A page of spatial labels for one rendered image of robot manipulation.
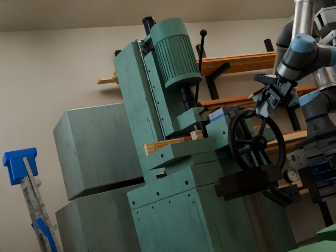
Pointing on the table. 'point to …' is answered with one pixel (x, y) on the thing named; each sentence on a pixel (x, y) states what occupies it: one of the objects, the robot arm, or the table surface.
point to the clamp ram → (204, 128)
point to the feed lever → (200, 65)
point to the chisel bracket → (191, 119)
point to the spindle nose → (187, 96)
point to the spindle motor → (175, 54)
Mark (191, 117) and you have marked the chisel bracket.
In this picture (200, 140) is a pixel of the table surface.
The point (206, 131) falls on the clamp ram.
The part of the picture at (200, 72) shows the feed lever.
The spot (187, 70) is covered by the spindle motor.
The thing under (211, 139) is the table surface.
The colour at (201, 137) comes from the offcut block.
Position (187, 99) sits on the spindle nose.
